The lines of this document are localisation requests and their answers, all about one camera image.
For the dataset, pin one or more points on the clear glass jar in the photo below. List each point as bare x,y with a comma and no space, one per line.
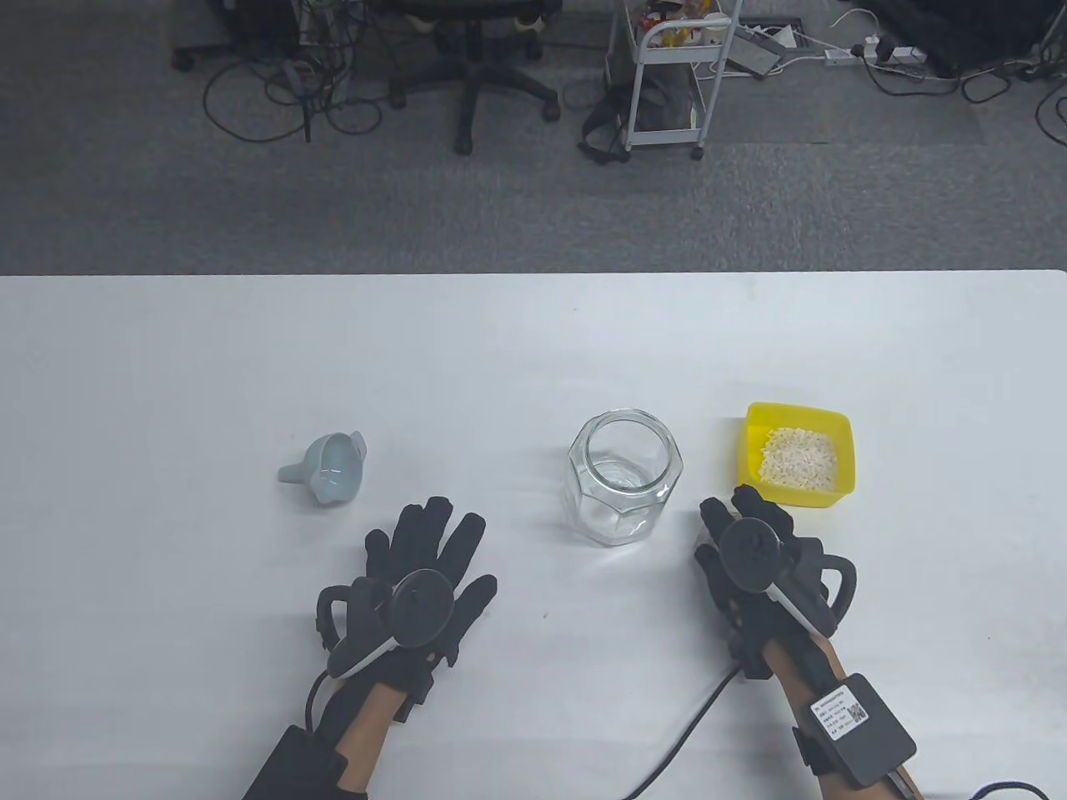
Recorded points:
621,517

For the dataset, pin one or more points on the person's left hand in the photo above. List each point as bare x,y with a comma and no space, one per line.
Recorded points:
425,542

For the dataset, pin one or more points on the white metal cart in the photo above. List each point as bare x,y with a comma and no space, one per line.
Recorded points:
667,33

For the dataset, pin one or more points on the person's right hand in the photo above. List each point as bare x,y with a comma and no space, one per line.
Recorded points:
750,502

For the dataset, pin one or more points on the person's right forearm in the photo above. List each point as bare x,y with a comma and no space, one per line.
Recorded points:
800,675

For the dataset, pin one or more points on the pale blue funnel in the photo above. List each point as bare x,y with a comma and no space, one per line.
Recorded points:
333,471

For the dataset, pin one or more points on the white power strip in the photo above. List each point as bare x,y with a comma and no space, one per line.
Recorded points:
896,54

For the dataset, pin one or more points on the yellow plastic box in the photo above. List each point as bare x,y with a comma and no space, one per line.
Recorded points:
844,467

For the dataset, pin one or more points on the black wrist box white label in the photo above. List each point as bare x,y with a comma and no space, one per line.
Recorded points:
867,742

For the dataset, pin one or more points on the white rice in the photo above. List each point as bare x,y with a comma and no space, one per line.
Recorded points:
796,458

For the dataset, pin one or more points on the plain black wrist box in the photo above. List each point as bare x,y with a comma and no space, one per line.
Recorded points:
300,767

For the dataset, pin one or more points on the black bag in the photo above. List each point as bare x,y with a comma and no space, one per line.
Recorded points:
608,117

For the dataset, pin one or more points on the person's left forearm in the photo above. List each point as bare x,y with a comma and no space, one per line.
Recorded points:
375,725

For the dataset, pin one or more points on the black office chair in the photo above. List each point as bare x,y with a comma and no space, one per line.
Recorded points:
471,83

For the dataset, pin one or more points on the black white hand controller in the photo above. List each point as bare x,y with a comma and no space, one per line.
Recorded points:
750,554
421,608

